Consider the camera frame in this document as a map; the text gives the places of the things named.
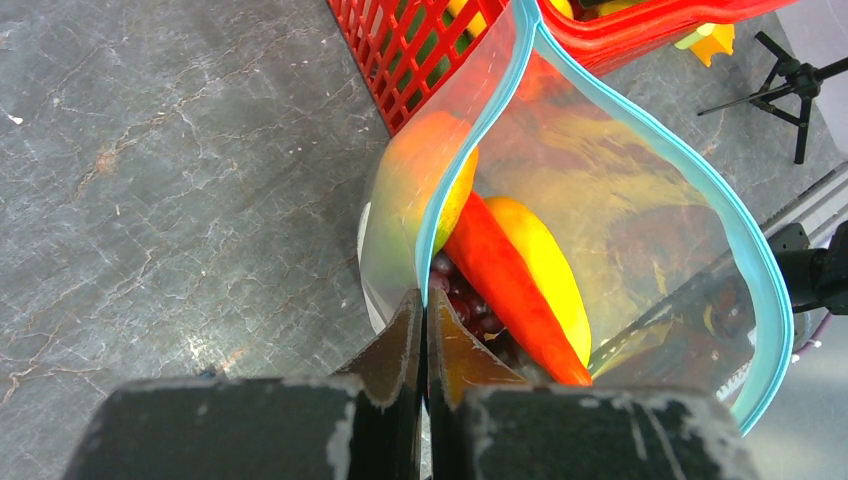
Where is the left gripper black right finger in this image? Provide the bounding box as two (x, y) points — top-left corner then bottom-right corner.
(427, 289), (759, 479)

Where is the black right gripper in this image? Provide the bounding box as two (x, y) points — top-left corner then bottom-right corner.
(768, 221), (847, 315)

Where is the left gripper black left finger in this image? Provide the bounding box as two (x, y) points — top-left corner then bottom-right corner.
(64, 289), (424, 479)

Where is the single yellow toy banana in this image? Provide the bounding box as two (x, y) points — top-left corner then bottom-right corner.
(484, 196), (592, 365)

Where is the red toy chili pepper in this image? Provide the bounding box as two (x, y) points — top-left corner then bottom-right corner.
(443, 192), (592, 386)

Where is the clear zip top bag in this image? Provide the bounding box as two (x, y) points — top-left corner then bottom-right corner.
(358, 1), (792, 431)

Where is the orange toy fruit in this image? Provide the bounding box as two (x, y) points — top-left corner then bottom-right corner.
(361, 110), (471, 291)

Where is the silver microphone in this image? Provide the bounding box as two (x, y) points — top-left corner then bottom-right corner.
(697, 31), (847, 165)

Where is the yellow green toy block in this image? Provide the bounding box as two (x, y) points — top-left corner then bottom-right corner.
(674, 23), (735, 68)

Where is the red plastic basket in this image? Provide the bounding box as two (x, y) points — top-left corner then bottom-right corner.
(328, 0), (786, 133)

